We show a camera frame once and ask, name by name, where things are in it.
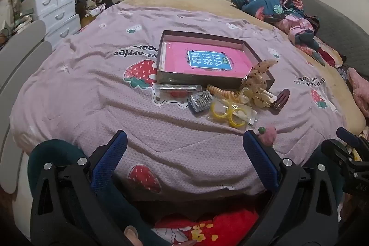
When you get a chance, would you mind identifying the grey headboard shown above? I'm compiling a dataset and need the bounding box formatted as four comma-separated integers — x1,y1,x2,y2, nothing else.
290,0,369,76

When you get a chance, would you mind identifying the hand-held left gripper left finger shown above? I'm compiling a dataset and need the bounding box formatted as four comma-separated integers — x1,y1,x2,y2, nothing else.
30,129,129,246

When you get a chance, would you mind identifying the clear packet with red clip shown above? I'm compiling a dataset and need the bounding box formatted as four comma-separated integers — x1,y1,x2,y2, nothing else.
153,84,202,104

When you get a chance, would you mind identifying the white drawer cabinet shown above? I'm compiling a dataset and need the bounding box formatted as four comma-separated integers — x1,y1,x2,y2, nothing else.
32,0,81,48

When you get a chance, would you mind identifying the red strawberry print cloth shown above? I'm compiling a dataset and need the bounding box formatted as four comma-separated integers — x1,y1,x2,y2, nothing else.
153,208,260,246

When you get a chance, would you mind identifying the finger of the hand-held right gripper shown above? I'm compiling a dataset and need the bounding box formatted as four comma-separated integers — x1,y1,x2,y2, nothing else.
336,127,369,160
321,139,369,197

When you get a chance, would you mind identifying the pink book with blue label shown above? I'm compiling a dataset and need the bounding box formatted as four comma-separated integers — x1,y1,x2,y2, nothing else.
160,41,254,76

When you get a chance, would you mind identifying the pile of dark clothes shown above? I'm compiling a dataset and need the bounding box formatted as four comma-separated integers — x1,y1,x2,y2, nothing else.
73,0,97,20

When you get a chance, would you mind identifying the blue floral quilt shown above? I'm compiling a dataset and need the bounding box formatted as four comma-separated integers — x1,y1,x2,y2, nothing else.
232,0,320,45

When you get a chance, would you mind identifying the packet of yellow hair rings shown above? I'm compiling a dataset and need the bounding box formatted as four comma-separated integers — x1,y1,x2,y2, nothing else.
207,98,258,128

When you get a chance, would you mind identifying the pink pompom hair tie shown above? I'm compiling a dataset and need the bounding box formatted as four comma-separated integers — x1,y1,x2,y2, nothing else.
258,125,278,145

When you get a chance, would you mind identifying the pink floral cloth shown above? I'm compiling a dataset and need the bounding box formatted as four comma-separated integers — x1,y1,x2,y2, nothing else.
275,15,315,45

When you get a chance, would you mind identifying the peach spiral hair tie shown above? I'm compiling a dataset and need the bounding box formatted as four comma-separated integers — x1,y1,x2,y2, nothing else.
206,84,240,99

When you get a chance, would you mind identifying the dark red hair clip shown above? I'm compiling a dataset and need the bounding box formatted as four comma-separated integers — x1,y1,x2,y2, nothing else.
272,89,291,112

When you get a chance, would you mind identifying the shallow brown cardboard box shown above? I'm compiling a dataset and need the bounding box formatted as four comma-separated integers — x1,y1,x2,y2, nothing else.
156,30,275,91

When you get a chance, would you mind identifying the clear box of beaded bracelets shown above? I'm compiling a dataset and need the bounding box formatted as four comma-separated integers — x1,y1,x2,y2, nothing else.
188,90,214,113

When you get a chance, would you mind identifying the pink plush toy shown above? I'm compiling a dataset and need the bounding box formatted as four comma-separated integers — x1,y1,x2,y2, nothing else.
347,67,369,112

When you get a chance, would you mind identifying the translucent yellow claw clip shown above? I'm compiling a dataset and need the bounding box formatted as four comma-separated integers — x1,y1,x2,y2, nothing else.
239,86,274,108

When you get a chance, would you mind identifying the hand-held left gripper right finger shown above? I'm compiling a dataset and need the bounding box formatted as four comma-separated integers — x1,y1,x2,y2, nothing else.
243,131,339,246

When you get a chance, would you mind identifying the pink strawberry print bed sheet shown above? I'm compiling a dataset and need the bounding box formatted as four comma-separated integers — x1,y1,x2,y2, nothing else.
10,2,346,200

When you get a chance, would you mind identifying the grey chair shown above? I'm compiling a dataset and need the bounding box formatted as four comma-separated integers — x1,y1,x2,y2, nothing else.
0,20,53,195

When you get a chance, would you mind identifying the floral bow hair clip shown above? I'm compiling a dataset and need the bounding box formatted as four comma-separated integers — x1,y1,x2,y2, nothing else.
242,59,279,99

